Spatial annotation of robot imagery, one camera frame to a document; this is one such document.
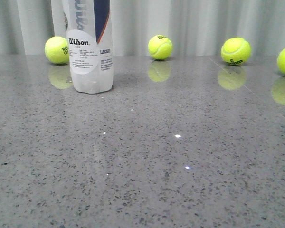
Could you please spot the clear plastic tennis ball can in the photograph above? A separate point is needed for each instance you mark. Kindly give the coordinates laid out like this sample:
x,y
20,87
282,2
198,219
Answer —
x,y
89,36

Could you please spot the yellow tennis ball centre back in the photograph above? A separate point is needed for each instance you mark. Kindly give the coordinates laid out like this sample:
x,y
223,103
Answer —
x,y
160,47

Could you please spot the yellow tennis ball far left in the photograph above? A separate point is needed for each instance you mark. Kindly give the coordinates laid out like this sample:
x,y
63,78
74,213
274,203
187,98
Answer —
x,y
56,50

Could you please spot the yellow Wilson tennis ball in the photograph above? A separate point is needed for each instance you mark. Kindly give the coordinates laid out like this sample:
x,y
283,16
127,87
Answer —
x,y
235,51

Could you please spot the white pleated curtain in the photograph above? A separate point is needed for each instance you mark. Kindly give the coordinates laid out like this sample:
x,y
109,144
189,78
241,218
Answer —
x,y
196,27

